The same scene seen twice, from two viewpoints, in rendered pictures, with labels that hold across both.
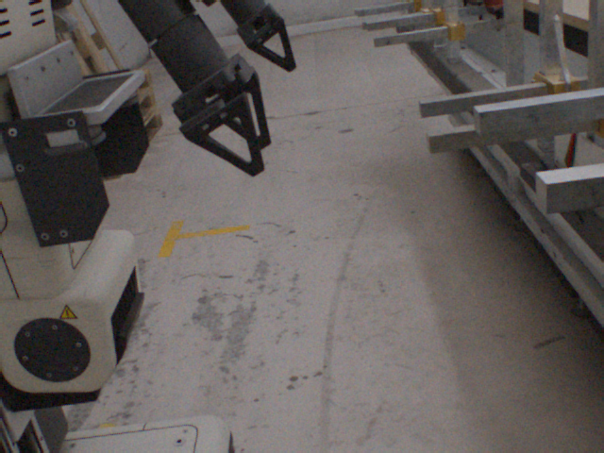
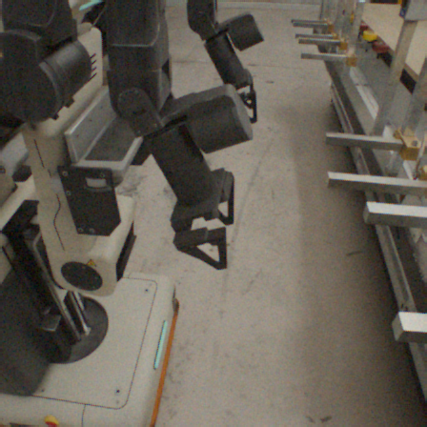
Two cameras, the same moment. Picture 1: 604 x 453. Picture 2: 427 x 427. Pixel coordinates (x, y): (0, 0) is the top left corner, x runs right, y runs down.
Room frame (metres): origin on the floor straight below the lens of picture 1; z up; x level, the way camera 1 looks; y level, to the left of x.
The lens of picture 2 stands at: (0.28, 0.03, 1.37)
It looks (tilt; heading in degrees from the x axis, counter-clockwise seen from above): 41 degrees down; 3
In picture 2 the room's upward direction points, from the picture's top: straight up
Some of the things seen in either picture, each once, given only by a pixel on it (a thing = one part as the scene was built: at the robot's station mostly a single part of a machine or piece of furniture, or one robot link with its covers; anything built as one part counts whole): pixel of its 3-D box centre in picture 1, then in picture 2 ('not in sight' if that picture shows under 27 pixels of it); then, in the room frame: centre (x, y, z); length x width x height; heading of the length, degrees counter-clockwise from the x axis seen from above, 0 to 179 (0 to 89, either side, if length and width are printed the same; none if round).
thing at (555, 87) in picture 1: (555, 87); (406, 143); (1.30, -0.55, 0.84); 0.14 x 0.06 x 0.05; 176
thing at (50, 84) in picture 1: (76, 131); (107, 153); (0.90, 0.27, 0.99); 0.28 x 0.16 x 0.22; 177
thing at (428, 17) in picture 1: (426, 18); (334, 43); (2.53, -0.59, 0.83); 0.43 x 0.03 x 0.04; 86
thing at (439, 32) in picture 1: (439, 33); (340, 58); (2.28, -0.57, 0.81); 0.43 x 0.03 x 0.04; 86
